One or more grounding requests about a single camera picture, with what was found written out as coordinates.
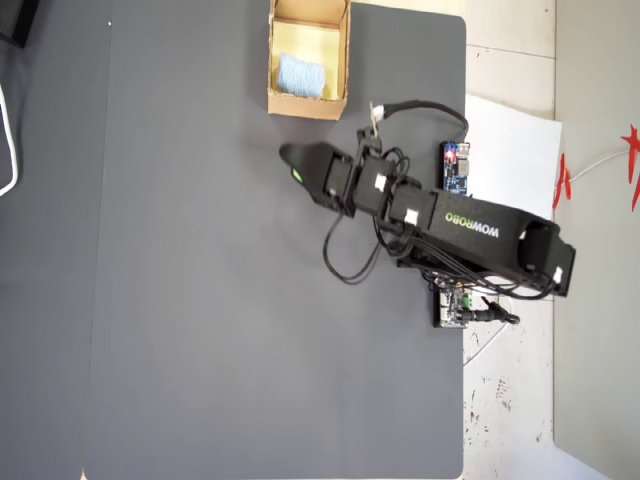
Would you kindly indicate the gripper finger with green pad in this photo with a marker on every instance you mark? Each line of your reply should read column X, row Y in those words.
column 297, row 176

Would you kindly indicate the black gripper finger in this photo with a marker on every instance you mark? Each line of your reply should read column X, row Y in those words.
column 310, row 162

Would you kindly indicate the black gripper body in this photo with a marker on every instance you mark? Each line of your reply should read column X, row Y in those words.
column 370, row 190

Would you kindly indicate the light blue cloth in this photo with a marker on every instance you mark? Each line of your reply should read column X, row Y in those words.
column 300, row 75

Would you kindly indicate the open cardboard box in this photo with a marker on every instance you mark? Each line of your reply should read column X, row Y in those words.
column 305, row 107

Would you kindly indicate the black box-shaped object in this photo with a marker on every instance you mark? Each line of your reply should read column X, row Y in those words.
column 15, row 20

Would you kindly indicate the blue power converter board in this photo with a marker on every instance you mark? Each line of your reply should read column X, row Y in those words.
column 452, row 175

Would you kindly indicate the servo controller board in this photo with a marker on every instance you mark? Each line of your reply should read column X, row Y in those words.
column 450, row 307

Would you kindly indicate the white paper sheet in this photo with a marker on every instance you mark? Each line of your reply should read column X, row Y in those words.
column 510, row 160

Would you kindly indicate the large dark grey mat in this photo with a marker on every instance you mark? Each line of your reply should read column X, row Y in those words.
column 200, row 300

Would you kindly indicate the black power plug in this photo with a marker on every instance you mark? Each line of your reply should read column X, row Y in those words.
column 487, row 316

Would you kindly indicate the small red sticker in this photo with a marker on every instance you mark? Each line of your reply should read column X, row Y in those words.
column 564, row 185

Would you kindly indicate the large red sticker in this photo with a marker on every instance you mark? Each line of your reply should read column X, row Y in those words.
column 634, row 145

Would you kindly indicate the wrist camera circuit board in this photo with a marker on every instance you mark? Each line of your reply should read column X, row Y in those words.
column 374, row 122

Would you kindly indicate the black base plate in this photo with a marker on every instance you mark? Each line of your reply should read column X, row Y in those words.
column 435, row 310

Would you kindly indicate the white curved frame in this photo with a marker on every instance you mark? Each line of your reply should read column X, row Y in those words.
column 15, row 165

